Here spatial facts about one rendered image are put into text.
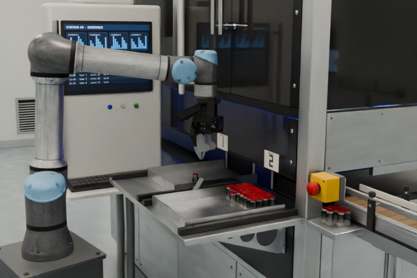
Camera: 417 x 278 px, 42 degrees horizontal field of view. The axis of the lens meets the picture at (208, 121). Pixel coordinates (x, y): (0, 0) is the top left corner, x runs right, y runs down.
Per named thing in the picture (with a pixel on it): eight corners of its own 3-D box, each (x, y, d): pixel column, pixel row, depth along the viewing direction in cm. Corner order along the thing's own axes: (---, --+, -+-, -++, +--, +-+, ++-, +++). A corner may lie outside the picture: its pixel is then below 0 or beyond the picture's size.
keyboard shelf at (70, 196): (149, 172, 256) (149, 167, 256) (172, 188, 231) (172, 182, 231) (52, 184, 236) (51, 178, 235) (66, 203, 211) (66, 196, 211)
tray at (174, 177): (224, 167, 227) (224, 159, 227) (257, 182, 205) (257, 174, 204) (147, 176, 212) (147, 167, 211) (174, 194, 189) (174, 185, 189)
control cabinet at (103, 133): (149, 161, 270) (147, -1, 256) (164, 169, 253) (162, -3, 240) (44, 172, 247) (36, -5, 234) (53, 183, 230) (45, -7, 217)
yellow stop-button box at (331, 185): (328, 193, 165) (329, 170, 164) (344, 200, 159) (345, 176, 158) (308, 197, 162) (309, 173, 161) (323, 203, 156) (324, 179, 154)
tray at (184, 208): (242, 192, 192) (242, 182, 192) (284, 215, 169) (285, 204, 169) (152, 205, 177) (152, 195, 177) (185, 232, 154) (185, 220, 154)
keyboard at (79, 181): (152, 172, 246) (152, 167, 245) (164, 180, 233) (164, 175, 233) (62, 183, 227) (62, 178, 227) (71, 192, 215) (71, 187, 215)
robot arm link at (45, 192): (23, 228, 154) (20, 182, 152) (27, 213, 167) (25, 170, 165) (66, 225, 157) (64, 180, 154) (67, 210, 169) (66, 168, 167)
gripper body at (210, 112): (210, 136, 175) (210, 99, 173) (189, 133, 181) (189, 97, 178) (223, 133, 181) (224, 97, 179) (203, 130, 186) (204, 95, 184)
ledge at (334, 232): (342, 219, 172) (342, 213, 171) (372, 233, 160) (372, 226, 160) (306, 226, 165) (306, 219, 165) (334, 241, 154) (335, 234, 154)
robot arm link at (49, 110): (25, 212, 165) (26, 31, 157) (30, 197, 180) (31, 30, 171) (66, 211, 168) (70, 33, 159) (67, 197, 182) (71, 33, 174)
